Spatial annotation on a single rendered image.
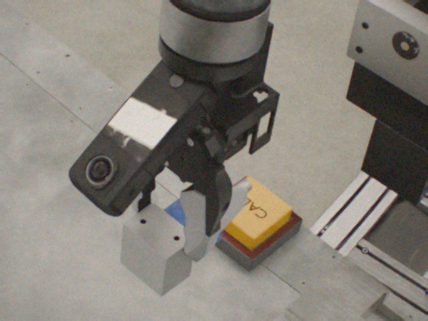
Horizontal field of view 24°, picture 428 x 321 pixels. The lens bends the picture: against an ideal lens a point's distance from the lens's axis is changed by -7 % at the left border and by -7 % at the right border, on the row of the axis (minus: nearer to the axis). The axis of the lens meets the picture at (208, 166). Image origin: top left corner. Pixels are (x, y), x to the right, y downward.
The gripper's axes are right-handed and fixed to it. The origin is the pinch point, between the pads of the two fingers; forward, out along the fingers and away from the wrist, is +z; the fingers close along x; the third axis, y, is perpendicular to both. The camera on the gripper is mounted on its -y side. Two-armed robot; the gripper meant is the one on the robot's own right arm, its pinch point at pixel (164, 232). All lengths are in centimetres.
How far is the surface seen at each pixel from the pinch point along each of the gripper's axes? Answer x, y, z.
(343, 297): -13.1, 10.4, 6.1
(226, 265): 0.8, 11.3, 15.1
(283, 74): 64, 117, 95
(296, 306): -10.6, 6.4, 6.1
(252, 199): 3.1, 17.0, 11.4
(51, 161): 22.7, 7.3, 15.1
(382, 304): -15.9, 13.7, 7.8
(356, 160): 35, 108, 95
